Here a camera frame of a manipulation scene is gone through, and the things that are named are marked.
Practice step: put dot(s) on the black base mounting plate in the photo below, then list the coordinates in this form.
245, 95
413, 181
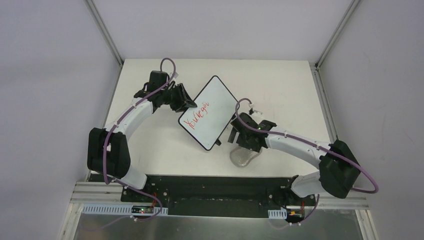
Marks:
218, 196

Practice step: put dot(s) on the white cable duct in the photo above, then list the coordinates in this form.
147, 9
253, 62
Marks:
277, 214
123, 210

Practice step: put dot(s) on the left white cable duct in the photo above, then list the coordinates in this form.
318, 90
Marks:
123, 210

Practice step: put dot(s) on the right white cable duct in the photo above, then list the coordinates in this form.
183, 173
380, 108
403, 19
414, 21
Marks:
277, 214

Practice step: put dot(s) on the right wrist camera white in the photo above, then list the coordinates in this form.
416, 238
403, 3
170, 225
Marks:
253, 111

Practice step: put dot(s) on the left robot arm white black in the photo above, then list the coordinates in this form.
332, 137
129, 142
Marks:
108, 151

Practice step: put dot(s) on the silver mesh sponge eraser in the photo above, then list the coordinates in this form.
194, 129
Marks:
241, 157

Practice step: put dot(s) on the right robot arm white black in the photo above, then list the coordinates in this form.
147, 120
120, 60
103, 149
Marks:
337, 168

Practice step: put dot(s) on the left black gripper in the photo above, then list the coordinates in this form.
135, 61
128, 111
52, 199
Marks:
180, 98

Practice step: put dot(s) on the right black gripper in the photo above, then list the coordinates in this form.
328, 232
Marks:
239, 133

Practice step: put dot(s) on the small black-framed whiteboard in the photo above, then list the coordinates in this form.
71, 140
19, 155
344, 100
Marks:
215, 109

